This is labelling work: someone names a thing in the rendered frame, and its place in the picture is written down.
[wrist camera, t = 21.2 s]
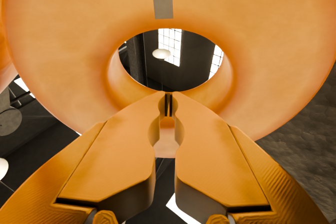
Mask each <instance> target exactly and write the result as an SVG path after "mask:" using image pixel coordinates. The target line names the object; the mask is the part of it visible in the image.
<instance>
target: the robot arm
mask: <svg viewBox="0 0 336 224"><path fill-rule="evenodd" d="M168 108H169V117H172V119H173V120H174V121H175V125H174V140H175V141H176V142H177V144H178V145H179V148H178V149H177V150H176V152H175V172H174V192H175V204H176V206H177V207H178V209H179V210H181V211H182V212H183V213H185V214H187V215H188V216H190V217H191V218H193V219H194V220H196V221H197V222H199V223H200V224H330V223H329V221H328V220H327V218H326V217H325V215H324V214H323V213H322V211H321V210H320V208H319V207H318V206H317V204H316V203H315V202H314V201H313V199H312V198H311V197H310V196H309V194H308V193H307V192H306V191H305V190H304V188H303V187H302V186H301V185H300V184H299V183H298V182H297V181H296V180H295V179H294V178H293V177H292V176H291V175H290V174H289V173H288V172H287V171H286V170H285V169H284V168H283V167H282V166H281V165H280V164H279V163H277V162H276V161H275V160H274V159H273V158H272V157H271V156H270V155H268V154H267V153H266V152H265V151H264V150H263V149H262V148H261V147H260V146H258V145H257V144H256V143H255V142H254V141H253V140H252V139H251V138H249V137H248V136H247V135H246V134H245V133H244V132H243V131H242V130H240V129H239V128H238V127H237V126H229V125H228V124H227V123H226V122H225V121H224V120H223V119H222V118H220V117H219V116H218V115H217V114H216V113H214V112H213V111H211V110H210V109H208V108H207V107H205V106H203V105H202V104H200V103H198V102H196V101H195V100H193V99H191V98H189V97H187V96H186V95H184V94H182V93H180V92H178V91H174V92H170V93H168V92H164V91H158V92H156V93H154V94H152V95H149V96H147V97H145V98H143V99H141V100H139V101H137V102H135V103H133V104H131V105H129V106H127V107H125V108H124V109H122V110H121V111H119V112H118V113H116V114H115V115H114V116H112V117H111V118H110V119H109V120H107V121H106V122H97V123H96V124H95V125H94V126H92V127H91V128H90V129H88V130H87V131H86V132H84V133H83V134H82V135H81V136H79V137H78V138H77V139H75V140H74V141H73V142H71V143H70V144H69V145H68V146H66V147H65V148H64V149H62V150H61V151H60V152H59V153H57V154H56V155H55V156H53V157H52V158H51V159H49V160H48V161H47V162H46V163H44V164H43V165H42V166H41V167H40V168H39V169H37V170H36V171H35V172H34V173H33V174H32V175H31V176H30V177H29V178H28V179H27V180H26V181H25V182H24V183H23V184H22V185H21V186H20V187H19V188H18V189H17V190H16V191H15V192H14V193H13V194H12V195H11V197H10V198H9V199H8V200H7V201H6V202H5V204H4V205H3V206H2V207H1V209H0V224H125V222H126V220H128V219H130V218H131V217H133V216H135V215H137V214H139V213H141V212H142V211H144V210H146V209H147V208H149V207H150V206H151V204H152V202H153V198H154V190H155V183H156V165H155V150H154V148H153V146H154V145H155V144H156V143H157V142H158V141H159V140H160V122H161V121H162V120H163V119H164V118H165V117H167V116H168Z"/></svg>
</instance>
